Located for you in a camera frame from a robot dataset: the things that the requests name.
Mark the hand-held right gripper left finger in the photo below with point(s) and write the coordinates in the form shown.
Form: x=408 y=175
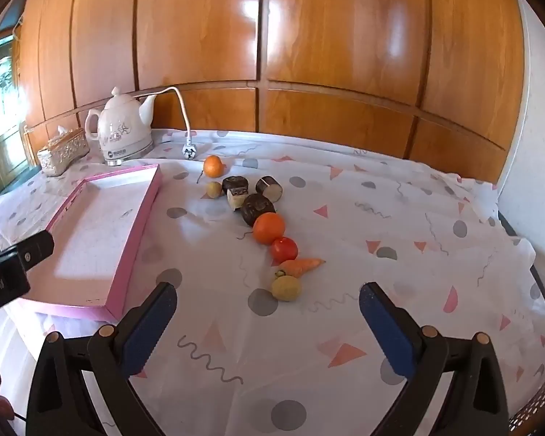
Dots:
x=147 y=327

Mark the red tomato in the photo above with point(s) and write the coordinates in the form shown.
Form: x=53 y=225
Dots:
x=284 y=250

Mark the pink shallow box tray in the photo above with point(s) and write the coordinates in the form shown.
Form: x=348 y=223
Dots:
x=95 y=227

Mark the glass door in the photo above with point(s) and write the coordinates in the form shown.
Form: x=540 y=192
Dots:
x=0 y=100

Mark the round chocolate cake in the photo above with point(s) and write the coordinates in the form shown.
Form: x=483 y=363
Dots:
x=256 y=206

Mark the ornate beige tissue box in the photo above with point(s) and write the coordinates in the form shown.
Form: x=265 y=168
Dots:
x=61 y=152

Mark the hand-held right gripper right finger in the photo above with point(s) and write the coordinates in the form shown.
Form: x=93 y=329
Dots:
x=386 y=327

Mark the white patterned tablecloth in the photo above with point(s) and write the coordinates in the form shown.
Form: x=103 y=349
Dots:
x=368 y=218

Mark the white ceramic electric kettle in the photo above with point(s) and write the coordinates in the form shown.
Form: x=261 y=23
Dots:
x=118 y=131

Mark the small orange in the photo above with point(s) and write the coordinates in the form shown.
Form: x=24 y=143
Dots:
x=213 y=166

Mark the large orange with stem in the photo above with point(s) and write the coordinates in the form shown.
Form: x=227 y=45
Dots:
x=269 y=228

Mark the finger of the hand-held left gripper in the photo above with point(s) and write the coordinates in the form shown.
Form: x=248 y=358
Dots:
x=36 y=249

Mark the wooden panelled cabinet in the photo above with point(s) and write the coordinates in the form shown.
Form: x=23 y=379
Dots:
x=299 y=32

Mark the small yellowish potato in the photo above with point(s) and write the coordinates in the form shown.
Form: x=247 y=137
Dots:
x=214 y=189

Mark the dark brown vegetable chunk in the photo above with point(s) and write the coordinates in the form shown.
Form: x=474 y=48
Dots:
x=234 y=184

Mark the orange carrot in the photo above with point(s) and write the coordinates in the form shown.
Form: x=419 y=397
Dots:
x=299 y=267

